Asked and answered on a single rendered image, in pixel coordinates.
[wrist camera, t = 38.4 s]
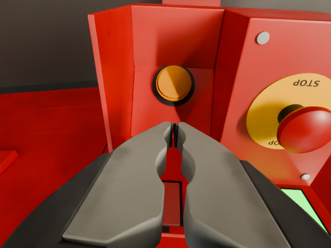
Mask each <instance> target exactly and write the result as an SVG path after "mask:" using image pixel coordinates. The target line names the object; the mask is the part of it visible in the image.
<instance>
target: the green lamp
mask: <svg viewBox="0 0 331 248"><path fill-rule="evenodd" d="M282 191H284V192H285V193H286V194H287V195H288V196H289V197H290V198H292V199H293V200H294V201H295V202H296V203H297V204H299V205H300V206H301V207H302V208H303V209H304V210H305V211H306V212H307V213H308V214H310V215H311V216H312V217H313V218H314V219H315V220H316V221H317V222H318V223H319V224H320V225H321V226H322V228H323V229H324V230H325V228H324V227H323V225H322V224H321V222H320V220H319V219H318V217H317V216H316V214H315V213H314V211H313V209H312V208H311V206H310V205H309V203H308V201H307V200H306V198H305V197H304V195H303V193H302V192H301V190H289V189H282ZM325 231H326V230H325Z"/></svg>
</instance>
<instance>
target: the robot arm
mask: <svg viewBox="0 0 331 248"><path fill-rule="evenodd" d="M172 137H174V147H175V148H177V149H178V151H179V152H180V153H181V155H182V160H181V173H182V174H183V175H184V177H185V178H186V179H187V181H188V185H187V189H186V197H185V205H184V213H183V222H184V234H185V241H186V244H187V246H188V247H189V248H331V236H330V235H329V234H328V233H327V232H326V231H325V230H324V229H323V228H322V226H321V225H320V224H319V223H318V222H317V221H316V220H315V219H314V218H313V217H312V216H311V215H310V214H308V213H307V212H306V211H305V210H304V209H303V208H302V207H301V206H300V205H299V204H297V203H296V202H295V201H294V200H293V199H292V198H290V197H289V196H288V195H287V194H286V193H285V192H284V191H282V190H281V189H280V188H279V187H278V186H277V185H276V184H274V183H273V182H272V181H271V180H270V179H269V178H268V177H266V176H265V175H264V174H263V173H262V172H261V171H260V170H258V169H257V168H256V167H255V166H254V165H253V164H251V163H250V162H249V161H248V160H240V159H239V158H238V157H236V156H235V155H234V154H233V153H232V152H231V151H230V150H229V149H227V148H226V147H225V146H223V145H222V144H221V143H219V142H218V141H216V140H215V139H213V138H211V137H209V136H208V135H206V134H204V133H202V132H201V131H199V130H197V129H195V128H194V127H192V126H190V125H189V124H187V123H185V122H180V123H170V122H168V121H165V122H162V123H160V124H158V125H156V126H154V127H152V128H150V129H148V130H146V131H144V132H141V133H139V134H137V135H135V136H134V137H132V138H130V139H128V140H127V141H125V142H124V143H122V144H121V145H119V146H118V147H117V148H116V149H114V150H113V151H112V152H111V153H102V154H101V155H100V156H98V157H97V158H96V159H95V160H93V161H92V162H91V163H90V164H88V165H87V166H86V167H85V168H83V169H82V170H81V171H80V172H78V173H77V174H76V175H75V176H73V177H72V178H71V179H69V180H68V181H67V182H66V183H64V184H63V185H62V186H61V187H59V188H58V189H57V190H56V191H54V192H53V193H52V194H51V195H49V196H48V197H47V198H46V199H45V200H44V201H42V202H41V203H40V204H39V205H38V206H37V207H36V208H35V209H34V210H33V211H32V212H31V213H30V214H29V215H28V216H27V217H26V218H25V219H24V220H23V221H22V222H21V223H20V224H19V226H18V227H17V228H16V229H15V230H14V231H13V232H12V234H11V235H10V236H9V237H8V238H7V240H6V241H5V242H4V244H3V245H2V246H1V248H155V247H156V246H157V245H158V244H159V243H160V241H161V237H162V226H163V214H164V194H165V186H164V184H163V182H162V181H161V179H160V177H161V176H162V174H163V173H164V172H165V171H166V152H167V150H168V149H169V148H172Z"/></svg>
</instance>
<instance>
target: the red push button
mask: <svg viewBox="0 0 331 248"><path fill-rule="evenodd" d="M277 119H278V122H279V126H278V129H277V135H276V137H277V141H278V143H279V145H280V146H281V147H283V148H284V149H286V150H287V151H290V152H292V153H297V154H302V153H308V152H312V151H315V150H317V149H319V148H321V147H323V146H324V145H326V144H327V143H328V142H329V141H330V140H331V111H330V110H329V109H327V108H324V107H318V106H307V107H304V106H302V105H300V104H292V105H289V106H287V107H285V108H284V109H282V110H281V112H280V113H279V115H278V118H277Z"/></svg>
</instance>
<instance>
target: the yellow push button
mask: <svg viewBox="0 0 331 248"><path fill-rule="evenodd" d="M191 85H192V81H191V78H190V75H189V73H188V72H187V71H186V70H185V69H184V68H182V67H179V66H175V65H172V66H168V67H166V68H164V69H163V70H162V71H161V72H160V73H159V74H158V76H157V79H156V87H157V91H158V93H159V95H160V96H161V97H162V98H163V99H165V100H167V101H170V102H177V101H181V100H182V99H184V98H185V97H186V96H187V95H188V93H189V91H190V89H191Z"/></svg>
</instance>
